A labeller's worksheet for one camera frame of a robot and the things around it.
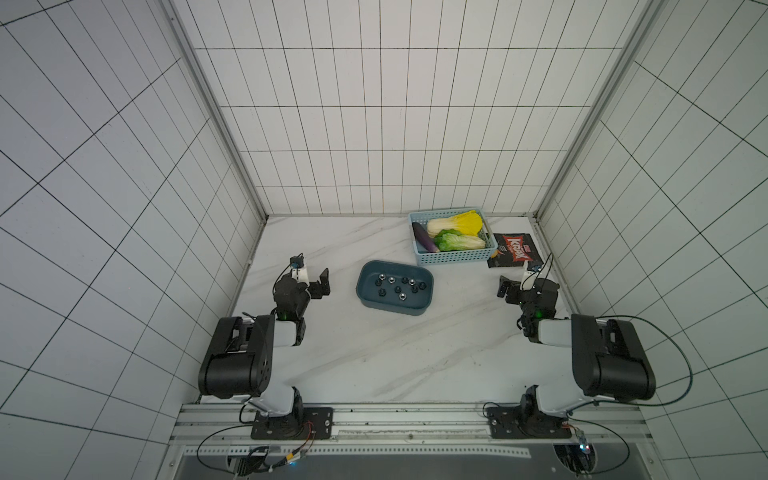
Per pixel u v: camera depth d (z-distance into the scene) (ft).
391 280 3.28
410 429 2.38
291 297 2.33
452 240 3.31
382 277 3.30
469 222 3.47
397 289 3.20
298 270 2.61
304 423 2.34
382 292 3.19
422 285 3.21
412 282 3.26
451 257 3.31
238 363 1.46
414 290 3.20
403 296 3.11
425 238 3.59
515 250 3.59
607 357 1.50
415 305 3.03
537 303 2.39
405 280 3.29
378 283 3.27
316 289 2.73
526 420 2.19
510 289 2.82
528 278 2.61
